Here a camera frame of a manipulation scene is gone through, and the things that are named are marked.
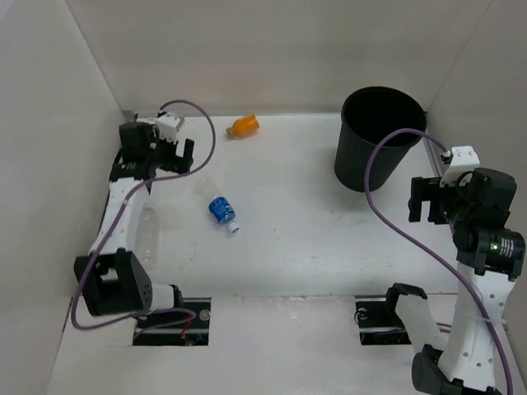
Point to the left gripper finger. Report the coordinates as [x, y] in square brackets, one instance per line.
[167, 148]
[187, 159]

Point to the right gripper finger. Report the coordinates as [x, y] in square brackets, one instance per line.
[419, 193]
[434, 215]

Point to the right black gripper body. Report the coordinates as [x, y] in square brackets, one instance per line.
[446, 193]

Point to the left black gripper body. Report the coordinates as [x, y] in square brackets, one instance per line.
[177, 154]

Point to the orange plastic bottle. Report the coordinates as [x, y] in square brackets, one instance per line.
[243, 127]

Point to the clear plastic bottle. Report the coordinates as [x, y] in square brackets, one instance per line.
[147, 242]

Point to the black plastic bin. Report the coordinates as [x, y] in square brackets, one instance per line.
[369, 115]

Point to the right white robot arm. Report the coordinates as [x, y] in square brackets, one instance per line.
[489, 258]

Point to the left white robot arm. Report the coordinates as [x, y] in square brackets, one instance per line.
[111, 278]

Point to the blue label plastic bottle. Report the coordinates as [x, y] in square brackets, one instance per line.
[218, 206]

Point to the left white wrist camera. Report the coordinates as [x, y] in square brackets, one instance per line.
[169, 125]

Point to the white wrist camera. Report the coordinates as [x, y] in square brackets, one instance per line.
[169, 125]
[458, 160]

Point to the right metal rail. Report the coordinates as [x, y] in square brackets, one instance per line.
[433, 158]

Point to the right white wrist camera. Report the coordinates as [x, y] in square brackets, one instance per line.
[458, 160]

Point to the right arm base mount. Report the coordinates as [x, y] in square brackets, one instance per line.
[377, 326]

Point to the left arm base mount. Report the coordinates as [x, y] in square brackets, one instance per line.
[167, 329]

